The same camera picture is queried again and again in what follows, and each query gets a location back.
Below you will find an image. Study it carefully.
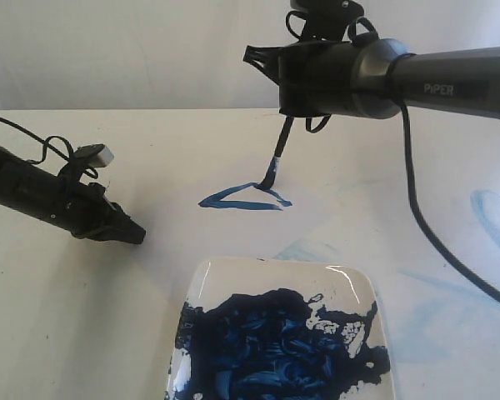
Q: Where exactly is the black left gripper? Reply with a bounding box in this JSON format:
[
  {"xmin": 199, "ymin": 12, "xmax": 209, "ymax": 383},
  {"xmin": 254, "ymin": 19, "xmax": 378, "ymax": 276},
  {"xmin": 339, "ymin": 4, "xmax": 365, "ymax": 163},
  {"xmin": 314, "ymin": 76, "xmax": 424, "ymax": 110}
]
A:
[{"xmin": 41, "ymin": 181, "xmax": 146, "ymax": 244}]

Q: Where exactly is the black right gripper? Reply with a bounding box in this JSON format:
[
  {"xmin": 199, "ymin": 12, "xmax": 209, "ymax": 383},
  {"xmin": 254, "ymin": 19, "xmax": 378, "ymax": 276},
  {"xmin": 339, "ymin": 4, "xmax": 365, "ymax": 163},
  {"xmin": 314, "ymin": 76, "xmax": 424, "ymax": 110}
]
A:
[{"xmin": 243, "ymin": 41, "xmax": 361, "ymax": 118}]

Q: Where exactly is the black paintbrush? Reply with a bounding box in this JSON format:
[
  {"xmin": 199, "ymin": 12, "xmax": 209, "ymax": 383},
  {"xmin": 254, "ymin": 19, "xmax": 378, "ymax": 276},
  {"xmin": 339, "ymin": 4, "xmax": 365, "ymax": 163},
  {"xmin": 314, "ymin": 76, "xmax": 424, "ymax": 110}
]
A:
[{"xmin": 258, "ymin": 117, "xmax": 294, "ymax": 190}]

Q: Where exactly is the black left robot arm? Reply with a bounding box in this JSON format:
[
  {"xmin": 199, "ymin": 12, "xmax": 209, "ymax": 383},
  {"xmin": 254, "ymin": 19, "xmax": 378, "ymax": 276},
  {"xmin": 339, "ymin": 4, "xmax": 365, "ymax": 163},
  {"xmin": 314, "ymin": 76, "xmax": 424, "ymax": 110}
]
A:
[{"xmin": 0, "ymin": 144, "xmax": 146, "ymax": 244}]

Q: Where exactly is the white paper sheet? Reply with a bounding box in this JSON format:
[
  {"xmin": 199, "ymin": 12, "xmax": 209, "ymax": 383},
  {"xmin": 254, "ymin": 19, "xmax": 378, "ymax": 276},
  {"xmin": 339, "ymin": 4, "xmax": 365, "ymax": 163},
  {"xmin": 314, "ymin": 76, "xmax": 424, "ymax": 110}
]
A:
[{"xmin": 133, "ymin": 157, "xmax": 331, "ymax": 293}]

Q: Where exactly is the white square paint plate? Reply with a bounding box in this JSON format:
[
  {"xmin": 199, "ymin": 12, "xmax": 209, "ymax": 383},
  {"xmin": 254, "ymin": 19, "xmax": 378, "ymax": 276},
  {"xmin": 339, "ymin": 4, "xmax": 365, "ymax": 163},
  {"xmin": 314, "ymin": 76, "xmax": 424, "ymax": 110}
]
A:
[{"xmin": 165, "ymin": 257, "xmax": 395, "ymax": 399}]

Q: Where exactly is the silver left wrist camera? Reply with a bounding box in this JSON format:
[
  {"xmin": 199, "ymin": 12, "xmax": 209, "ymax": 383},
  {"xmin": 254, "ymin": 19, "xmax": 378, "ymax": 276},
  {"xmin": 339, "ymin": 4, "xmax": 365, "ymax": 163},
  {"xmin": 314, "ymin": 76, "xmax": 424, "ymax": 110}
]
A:
[{"xmin": 74, "ymin": 143, "xmax": 114, "ymax": 168}]

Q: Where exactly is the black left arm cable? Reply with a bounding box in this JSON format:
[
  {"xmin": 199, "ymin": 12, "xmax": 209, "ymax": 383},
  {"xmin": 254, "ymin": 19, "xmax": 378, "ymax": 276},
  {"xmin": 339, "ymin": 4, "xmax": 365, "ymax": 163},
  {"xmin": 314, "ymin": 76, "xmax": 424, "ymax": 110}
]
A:
[{"xmin": 0, "ymin": 110, "xmax": 101, "ymax": 184}]

